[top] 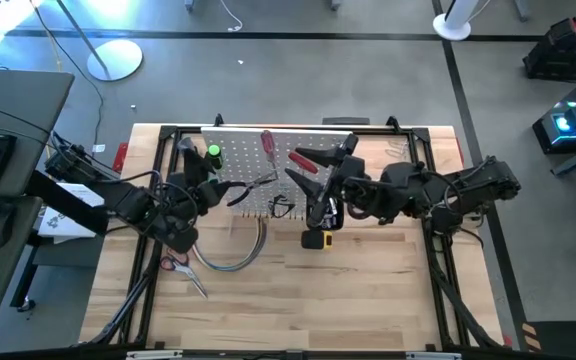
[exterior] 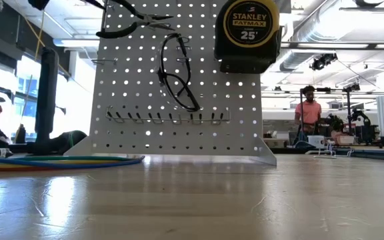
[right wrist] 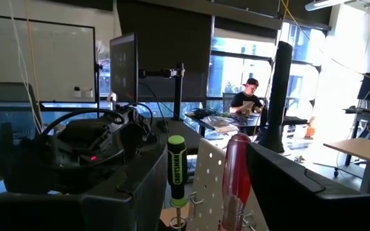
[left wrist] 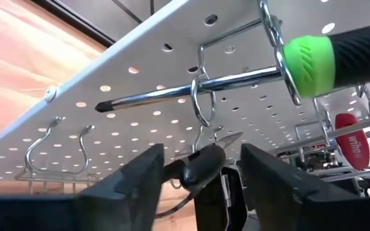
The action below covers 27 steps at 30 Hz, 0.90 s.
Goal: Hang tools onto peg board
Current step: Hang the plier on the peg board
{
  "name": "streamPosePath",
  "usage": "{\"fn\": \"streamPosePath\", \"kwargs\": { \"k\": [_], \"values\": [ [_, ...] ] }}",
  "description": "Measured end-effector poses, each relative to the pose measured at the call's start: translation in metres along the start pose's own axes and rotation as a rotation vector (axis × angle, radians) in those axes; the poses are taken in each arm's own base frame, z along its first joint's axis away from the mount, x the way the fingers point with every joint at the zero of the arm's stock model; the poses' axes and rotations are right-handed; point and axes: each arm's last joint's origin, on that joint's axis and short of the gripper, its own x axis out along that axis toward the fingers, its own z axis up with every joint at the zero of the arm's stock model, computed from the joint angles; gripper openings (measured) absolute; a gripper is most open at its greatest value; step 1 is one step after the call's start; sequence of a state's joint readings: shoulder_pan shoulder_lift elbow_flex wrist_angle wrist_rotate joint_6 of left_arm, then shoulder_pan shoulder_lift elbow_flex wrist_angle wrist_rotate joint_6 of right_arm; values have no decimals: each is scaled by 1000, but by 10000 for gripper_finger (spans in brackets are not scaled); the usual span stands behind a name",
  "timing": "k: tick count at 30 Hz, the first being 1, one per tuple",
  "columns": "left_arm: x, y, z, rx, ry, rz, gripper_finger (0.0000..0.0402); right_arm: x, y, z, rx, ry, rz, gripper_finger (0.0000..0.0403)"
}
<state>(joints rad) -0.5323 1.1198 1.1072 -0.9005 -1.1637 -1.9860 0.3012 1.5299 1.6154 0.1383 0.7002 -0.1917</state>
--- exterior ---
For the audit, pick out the clear safety glasses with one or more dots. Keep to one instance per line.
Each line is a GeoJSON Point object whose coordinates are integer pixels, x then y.
{"type": "Point", "coordinates": [193, 106]}

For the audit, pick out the white background container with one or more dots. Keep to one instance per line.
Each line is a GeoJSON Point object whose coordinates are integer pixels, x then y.
{"type": "Point", "coordinates": [316, 141]}

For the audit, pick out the black background equipment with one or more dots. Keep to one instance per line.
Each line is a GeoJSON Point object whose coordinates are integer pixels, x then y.
{"type": "Point", "coordinates": [365, 131]}

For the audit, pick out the small dark bottle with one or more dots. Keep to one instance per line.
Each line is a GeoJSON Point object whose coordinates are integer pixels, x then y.
{"type": "Point", "coordinates": [20, 135]}

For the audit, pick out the yellow black tape measure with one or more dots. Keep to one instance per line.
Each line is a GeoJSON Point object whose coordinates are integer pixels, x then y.
{"type": "Point", "coordinates": [248, 23]}

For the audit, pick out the white metal pegboard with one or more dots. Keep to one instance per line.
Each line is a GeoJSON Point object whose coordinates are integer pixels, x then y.
{"type": "Point", "coordinates": [178, 151]}

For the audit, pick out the multi prong tool rack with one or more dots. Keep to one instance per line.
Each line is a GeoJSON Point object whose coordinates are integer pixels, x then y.
{"type": "Point", "coordinates": [145, 120]}

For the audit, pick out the black ceiling spotlight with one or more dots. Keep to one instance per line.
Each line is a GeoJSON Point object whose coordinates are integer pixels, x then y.
{"type": "Point", "coordinates": [322, 61]}

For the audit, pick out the black upright post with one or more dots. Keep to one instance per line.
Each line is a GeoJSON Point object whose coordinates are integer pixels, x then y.
{"type": "Point", "coordinates": [47, 100]}

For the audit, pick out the black pole rig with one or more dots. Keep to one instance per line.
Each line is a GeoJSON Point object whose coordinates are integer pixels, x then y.
{"type": "Point", "coordinates": [348, 110]}

